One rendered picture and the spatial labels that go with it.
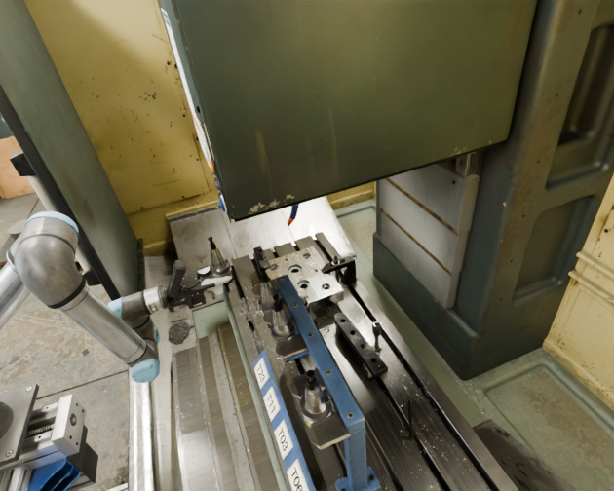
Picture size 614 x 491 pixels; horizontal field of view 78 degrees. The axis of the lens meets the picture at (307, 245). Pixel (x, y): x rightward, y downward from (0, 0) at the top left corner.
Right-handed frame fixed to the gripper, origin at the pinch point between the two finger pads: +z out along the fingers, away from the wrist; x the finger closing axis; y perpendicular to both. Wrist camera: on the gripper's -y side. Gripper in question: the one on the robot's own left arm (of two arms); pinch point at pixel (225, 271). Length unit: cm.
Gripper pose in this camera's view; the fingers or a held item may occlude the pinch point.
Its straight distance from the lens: 121.7
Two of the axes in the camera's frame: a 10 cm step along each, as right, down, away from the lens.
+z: 9.3, -3.1, 2.1
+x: 3.5, 5.3, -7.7
